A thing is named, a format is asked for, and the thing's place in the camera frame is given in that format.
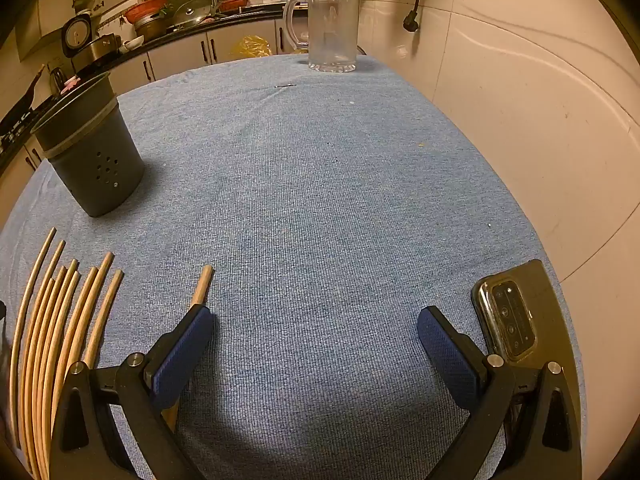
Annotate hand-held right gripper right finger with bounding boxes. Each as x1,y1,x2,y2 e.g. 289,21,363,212
417,305,583,480

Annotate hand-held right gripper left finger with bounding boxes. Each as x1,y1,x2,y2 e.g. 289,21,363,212
49,304,217,480

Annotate long wooden chopstick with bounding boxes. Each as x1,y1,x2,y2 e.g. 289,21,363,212
165,266,215,433

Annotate bunch of wooden chopsticks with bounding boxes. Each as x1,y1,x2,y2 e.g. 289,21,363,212
9,227,124,480

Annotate dark grey utensil holder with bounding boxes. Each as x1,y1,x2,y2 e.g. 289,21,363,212
30,72,146,218

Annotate blue tablecloth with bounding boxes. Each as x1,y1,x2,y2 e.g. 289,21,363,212
0,52,586,480

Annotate beige lower kitchen cabinets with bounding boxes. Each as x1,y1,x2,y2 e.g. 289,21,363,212
0,17,287,221

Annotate black wok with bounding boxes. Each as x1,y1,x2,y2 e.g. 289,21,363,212
0,67,47,133

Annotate black kitchen countertop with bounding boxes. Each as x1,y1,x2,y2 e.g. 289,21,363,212
0,6,292,173

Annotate yellow plastic bag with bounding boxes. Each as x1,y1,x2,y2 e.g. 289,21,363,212
230,35,274,59

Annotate stainless steel pot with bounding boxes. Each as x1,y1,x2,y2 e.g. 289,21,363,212
134,12,167,39

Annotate rice cooker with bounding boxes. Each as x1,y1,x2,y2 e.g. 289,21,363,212
61,14,121,68

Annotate glass pot lid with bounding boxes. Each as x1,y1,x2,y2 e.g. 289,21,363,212
172,2,217,29

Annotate clear glass beer mug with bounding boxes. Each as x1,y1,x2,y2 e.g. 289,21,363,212
283,0,362,73

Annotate red plastic basin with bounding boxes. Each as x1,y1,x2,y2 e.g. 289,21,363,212
124,0,169,23

